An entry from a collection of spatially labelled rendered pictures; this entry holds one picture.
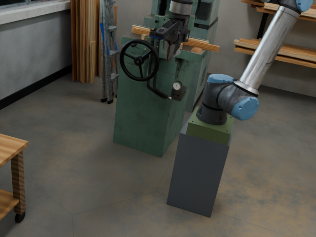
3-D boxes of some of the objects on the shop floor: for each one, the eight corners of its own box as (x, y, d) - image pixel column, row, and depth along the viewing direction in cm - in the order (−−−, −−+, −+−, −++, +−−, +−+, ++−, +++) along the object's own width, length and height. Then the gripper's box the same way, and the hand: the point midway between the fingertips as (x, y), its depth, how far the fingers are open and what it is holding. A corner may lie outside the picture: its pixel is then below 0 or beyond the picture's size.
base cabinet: (111, 142, 289) (118, 61, 257) (138, 116, 339) (147, 45, 307) (161, 158, 278) (175, 75, 246) (181, 129, 327) (195, 57, 296)
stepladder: (97, 102, 357) (92, -20, 307) (108, 94, 379) (104, -21, 329) (111, 105, 353) (108, -19, 303) (121, 96, 375) (120, -20, 325)
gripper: (195, 16, 145) (185, 64, 155) (179, 11, 150) (170, 57, 160) (182, 16, 139) (172, 66, 149) (166, 11, 145) (157, 59, 154)
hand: (167, 59), depth 152 cm, fingers closed
